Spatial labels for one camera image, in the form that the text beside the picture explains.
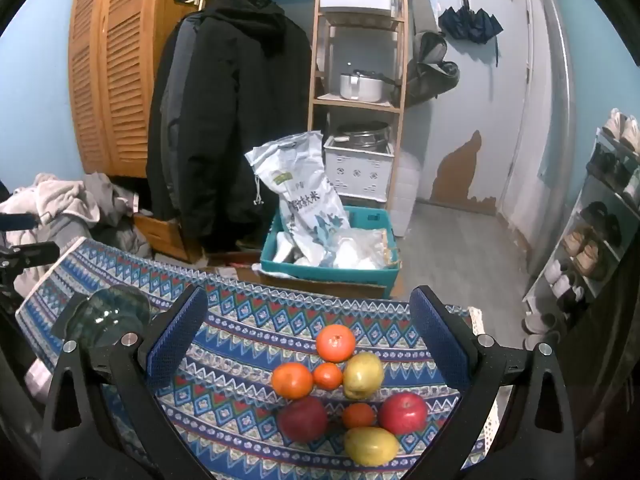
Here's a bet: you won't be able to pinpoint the wooden shelf rack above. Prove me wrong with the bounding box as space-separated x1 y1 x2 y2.
306 0 408 201

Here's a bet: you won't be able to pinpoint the open cardboard box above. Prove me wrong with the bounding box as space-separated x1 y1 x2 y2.
207 252 266 281

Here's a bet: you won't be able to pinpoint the small tangerine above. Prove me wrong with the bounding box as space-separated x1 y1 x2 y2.
342 402 376 429
313 362 344 391

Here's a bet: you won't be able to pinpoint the grey clothing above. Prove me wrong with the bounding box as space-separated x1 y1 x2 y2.
82 172 151 256

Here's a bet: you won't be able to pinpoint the dark red apple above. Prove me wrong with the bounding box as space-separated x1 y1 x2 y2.
277 396 329 443

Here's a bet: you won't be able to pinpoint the wooden drawer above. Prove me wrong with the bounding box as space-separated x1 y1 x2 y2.
132 212 201 263

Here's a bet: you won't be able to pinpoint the steel steamer pot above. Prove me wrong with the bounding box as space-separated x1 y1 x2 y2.
334 121 392 150

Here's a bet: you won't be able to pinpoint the white shoe rack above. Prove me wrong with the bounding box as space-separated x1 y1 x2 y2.
522 107 640 351

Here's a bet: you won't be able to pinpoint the wooden louvered wardrobe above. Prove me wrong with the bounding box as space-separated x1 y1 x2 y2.
67 0 201 178

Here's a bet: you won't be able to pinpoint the blue patterned tablecloth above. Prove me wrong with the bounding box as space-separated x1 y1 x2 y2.
15 237 501 480

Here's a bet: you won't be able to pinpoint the white cooking pot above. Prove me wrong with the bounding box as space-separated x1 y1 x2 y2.
340 70 398 102

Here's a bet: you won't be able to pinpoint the black hooded coat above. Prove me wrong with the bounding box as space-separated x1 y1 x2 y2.
177 0 313 253

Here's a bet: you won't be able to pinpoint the dark blue umbrella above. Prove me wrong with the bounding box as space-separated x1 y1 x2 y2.
438 6 503 67

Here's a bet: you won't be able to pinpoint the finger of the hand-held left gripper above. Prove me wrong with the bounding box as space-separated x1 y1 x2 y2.
0 241 61 268
0 212 37 231

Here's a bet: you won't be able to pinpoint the white rice bag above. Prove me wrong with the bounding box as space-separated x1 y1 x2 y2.
245 131 351 266

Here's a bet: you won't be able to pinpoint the teal plastic crate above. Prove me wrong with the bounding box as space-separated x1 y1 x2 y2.
260 205 402 286

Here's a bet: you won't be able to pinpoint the bright red apple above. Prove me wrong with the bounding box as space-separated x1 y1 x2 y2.
378 392 429 436

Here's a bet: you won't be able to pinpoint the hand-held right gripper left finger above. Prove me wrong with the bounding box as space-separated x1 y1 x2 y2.
40 284 211 480

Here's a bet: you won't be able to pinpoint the orange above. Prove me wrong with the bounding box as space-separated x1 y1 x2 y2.
271 362 315 400
316 324 357 363

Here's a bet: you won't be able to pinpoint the clear plastic bags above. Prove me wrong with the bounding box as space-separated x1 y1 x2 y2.
320 227 401 271

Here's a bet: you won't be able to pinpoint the pale blue door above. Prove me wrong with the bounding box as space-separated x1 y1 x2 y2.
500 0 546 221

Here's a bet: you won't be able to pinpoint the dark grey jacket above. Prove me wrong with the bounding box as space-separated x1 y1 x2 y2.
146 12 201 226

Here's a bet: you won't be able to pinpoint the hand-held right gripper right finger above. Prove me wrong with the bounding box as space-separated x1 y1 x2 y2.
407 284 581 480

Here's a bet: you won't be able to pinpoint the white plastic basket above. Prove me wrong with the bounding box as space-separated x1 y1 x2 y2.
324 136 396 202

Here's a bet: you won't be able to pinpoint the grey backpack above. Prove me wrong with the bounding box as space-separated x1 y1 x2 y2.
407 31 461 106

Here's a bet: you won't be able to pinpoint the dark green glass plate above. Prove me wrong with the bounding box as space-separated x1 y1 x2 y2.
64 285 152 356

